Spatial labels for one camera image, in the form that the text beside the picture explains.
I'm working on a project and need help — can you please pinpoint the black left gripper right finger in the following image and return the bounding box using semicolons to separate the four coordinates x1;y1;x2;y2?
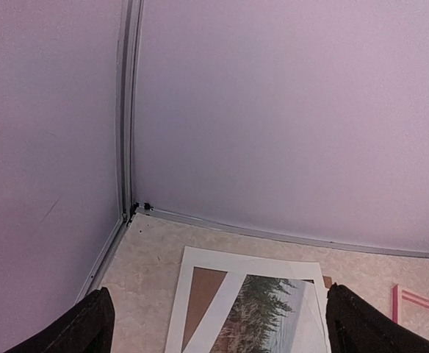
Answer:
325;283;429;353

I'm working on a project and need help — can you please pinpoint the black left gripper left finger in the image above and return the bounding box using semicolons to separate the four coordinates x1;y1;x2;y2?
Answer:
6;287;115;353

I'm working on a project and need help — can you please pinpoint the pink wooden picture frame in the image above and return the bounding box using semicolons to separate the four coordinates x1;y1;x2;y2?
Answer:
392;285;429;324

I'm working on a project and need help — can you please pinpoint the forest landscape photo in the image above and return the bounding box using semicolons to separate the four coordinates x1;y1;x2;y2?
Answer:
210;275;327;352

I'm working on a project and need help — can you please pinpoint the white photo mat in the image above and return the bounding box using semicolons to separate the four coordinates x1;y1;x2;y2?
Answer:
164;246;332;353

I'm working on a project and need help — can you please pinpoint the brown backing board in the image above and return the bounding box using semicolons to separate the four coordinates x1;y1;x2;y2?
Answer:
181;267;336;345

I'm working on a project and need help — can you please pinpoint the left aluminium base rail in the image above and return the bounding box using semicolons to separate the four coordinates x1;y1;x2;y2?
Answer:
75;213;131;304

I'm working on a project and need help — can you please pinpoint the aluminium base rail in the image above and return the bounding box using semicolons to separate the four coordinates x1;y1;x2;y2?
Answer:
75;213;131;304
134;203;429;259

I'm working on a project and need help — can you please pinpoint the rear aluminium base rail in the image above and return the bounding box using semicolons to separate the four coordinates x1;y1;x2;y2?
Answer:
134;203;429;259

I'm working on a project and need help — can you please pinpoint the left aluminium corner post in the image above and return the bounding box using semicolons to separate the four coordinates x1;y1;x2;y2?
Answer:
116;1;144;221

